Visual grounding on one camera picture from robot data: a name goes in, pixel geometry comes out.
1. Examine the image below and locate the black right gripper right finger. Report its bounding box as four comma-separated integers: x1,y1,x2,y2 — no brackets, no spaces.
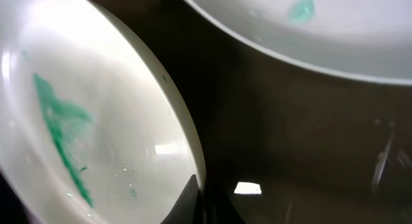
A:
204,182,245,224

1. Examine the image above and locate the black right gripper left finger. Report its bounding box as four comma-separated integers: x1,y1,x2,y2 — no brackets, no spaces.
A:
161,174,203,224

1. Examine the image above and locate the white plate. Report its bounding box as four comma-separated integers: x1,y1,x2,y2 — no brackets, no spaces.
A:
1,0,206,223
184,0,411,86

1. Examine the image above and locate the large dark grey tray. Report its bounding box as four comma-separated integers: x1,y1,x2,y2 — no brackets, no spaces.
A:
91,0,411,223

